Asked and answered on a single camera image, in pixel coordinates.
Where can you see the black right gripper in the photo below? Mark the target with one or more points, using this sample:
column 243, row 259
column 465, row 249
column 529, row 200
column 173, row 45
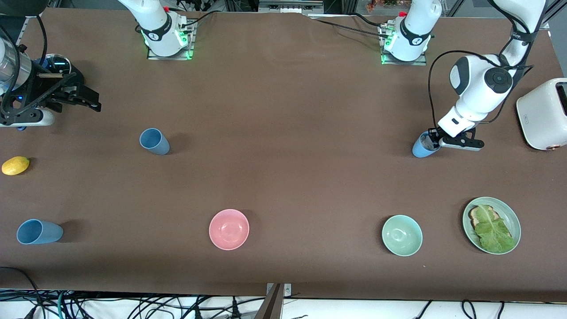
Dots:
column 49, row 90

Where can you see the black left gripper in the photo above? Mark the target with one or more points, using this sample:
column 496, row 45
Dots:
column 434, row 134

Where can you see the white tissue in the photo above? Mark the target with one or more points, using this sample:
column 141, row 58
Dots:
column 425, row 142

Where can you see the blue cup holding white tissue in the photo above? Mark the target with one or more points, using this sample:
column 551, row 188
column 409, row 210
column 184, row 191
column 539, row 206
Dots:
column 418, row 150

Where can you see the blue plastic cup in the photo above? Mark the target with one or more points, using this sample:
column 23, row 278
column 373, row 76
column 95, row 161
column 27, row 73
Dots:
column 155, row 142
column 40, row 232

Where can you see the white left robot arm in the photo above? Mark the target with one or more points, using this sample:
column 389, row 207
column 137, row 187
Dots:
column 478, row 84

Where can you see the yellow lemon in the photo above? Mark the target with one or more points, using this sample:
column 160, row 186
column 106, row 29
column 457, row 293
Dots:
column 15, row 166

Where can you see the toasted bread slice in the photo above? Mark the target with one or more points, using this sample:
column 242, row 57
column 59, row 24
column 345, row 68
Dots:
column 473, row 218

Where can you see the mint green bowl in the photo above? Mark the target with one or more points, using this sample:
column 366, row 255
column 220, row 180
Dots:
column 402, row 235

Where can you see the mint green plate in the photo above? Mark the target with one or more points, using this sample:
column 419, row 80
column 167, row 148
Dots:
column 509, row 215

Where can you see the white toaster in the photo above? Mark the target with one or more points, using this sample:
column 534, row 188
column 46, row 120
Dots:
column 542, row 119

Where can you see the green lettuce leaf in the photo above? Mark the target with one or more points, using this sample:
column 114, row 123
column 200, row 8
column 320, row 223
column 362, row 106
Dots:
column 494, row 232

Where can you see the brown table cover cloth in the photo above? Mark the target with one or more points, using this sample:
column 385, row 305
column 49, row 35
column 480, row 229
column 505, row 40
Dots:
column 283, row 110

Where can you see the grey power strip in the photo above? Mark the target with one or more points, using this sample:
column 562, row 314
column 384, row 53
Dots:
column 290, row 8

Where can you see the pink bowl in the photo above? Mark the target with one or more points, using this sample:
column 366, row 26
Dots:
column 229, row 229

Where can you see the small metal table clamp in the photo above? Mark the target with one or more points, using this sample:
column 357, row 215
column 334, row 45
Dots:
column 288, row 290

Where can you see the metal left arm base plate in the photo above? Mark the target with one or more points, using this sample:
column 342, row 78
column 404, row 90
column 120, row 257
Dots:
column 418, row 61

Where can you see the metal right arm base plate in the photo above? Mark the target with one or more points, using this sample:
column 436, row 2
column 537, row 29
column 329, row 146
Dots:
column 189, row 44

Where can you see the aluminium frame profile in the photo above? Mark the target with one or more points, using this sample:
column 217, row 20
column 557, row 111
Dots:
column 557, row 8

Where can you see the grey camera mount bar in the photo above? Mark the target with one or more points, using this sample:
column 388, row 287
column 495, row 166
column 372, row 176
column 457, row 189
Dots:
column 271, row 308

